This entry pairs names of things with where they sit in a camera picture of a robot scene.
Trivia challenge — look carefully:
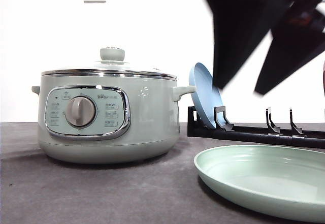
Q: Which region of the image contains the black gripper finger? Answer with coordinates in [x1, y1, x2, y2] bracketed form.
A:
[208, 0, 295, 88]
[254, 0, 325, 95]

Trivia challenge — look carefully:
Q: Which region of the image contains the blue plate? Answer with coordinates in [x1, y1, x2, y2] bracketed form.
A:
[189, 63, 226, 129]

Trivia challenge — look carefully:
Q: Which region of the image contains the green electric steamer pot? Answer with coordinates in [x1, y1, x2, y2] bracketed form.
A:
[31, 69, 196, 164]

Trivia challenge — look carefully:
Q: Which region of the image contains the green plate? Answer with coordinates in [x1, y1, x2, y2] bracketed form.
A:
[194, 145, 325, 221]

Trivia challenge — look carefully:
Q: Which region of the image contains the black dish rack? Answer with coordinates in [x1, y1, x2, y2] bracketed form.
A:
[187, 106, 325, 148]

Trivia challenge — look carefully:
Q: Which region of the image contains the dark red plate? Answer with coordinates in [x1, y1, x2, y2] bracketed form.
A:
[322, 67, 325, 97]

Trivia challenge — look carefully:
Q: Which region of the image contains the glass steamer lid green knob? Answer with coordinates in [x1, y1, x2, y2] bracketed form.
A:
[41, 47, 177, 80]

